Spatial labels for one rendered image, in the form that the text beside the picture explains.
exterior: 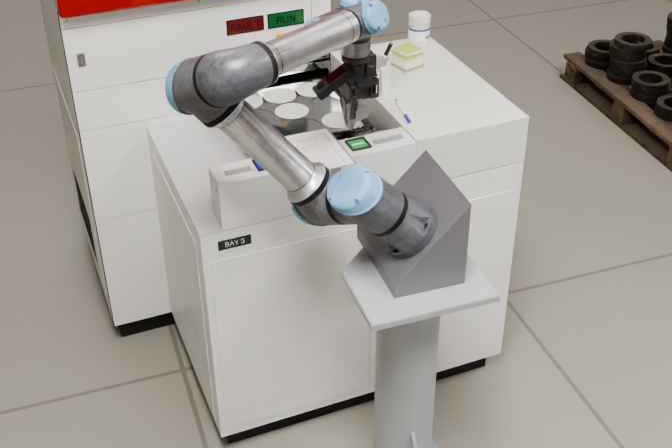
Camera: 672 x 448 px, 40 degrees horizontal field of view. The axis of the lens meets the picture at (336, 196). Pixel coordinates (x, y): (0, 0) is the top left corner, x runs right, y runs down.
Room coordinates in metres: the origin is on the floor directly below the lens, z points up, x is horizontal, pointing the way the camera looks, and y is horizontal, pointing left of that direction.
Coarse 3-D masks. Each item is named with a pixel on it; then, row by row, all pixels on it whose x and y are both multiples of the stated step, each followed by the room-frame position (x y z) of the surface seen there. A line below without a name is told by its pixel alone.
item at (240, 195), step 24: (384, 144) 2.14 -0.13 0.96; (408, 144) 2.14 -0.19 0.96; (216, 168) 2.02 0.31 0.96; (240, 168) 2.03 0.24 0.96; (384, 168) 2.11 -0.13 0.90; (408, 168) 2.14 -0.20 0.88; (216, 192) 1.97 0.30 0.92; (240, 192) 1.97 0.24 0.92; (264, 192) 1.99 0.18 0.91; (216, 216) 1.99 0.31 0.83; (240, 216) 1.96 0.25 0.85; (264, 216) 1.99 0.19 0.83
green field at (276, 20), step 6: (288, 12) 2.68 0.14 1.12; (294, 12) 2.68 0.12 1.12; (300, 12) 2.69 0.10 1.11; (270, 18) 2.65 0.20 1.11; (276, 18) 2.66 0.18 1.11; (282, 18) 2.67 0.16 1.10; (288, 18) 2.68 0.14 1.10; (294, 18) 2.68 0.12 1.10; (300, 18) 2.69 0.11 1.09; (270, 24) 2.65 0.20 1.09; (276, 24) 2.66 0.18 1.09; (282, 24) 2.67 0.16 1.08; (288, 24) 2.68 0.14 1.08
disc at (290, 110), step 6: (276, 108) 2.47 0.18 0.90; (282, 108) 2.47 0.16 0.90; (288, 108) 2.47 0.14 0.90; (294, 108) 2.47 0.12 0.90; (300, 108) 2.47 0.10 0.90; (306, 108) 2.47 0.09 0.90; (276, 114) 2.43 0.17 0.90; (282, 114) 2.43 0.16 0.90; (288, 114) 2.43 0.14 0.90; (294, 114) 2.43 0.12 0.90; (300, 114) 2.43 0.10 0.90; (306, 114) 2.43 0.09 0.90
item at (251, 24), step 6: (252, 18) 2.63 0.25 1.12; (258, 18) 2.64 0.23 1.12; (228, 24) 2.61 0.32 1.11; (234, 24) 2.61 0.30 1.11; (240, 24) 2.62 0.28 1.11; (246, 24) 2.63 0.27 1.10; (252, 24) 2.63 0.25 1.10; (258, 24) 2.64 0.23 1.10; (228, 30) 2.60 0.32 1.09; (234, 30) 2.61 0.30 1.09; (240, 30) 2.62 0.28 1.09; (246, 30) 2.63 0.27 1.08; (252, 30) 2.63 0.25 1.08
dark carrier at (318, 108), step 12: (288, 84) 2.63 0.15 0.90; (300, 84) 2.63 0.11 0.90; (300, 96) 2.54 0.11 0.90; (336, 96) 2.54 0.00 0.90; (264, 108) 2.47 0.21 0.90; (312, 108) 2.47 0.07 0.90; (324, 108) 2.47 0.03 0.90; (336, 108) 2.47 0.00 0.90; (276, 120) 2.39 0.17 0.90; (288, 120) 2.39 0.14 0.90; (300, 120) 2.39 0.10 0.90; (312, 120) 2.39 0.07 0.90; (360, 120) 2.39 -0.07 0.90; (288, 132) 2.32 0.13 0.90; (300, 132) 2.32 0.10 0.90
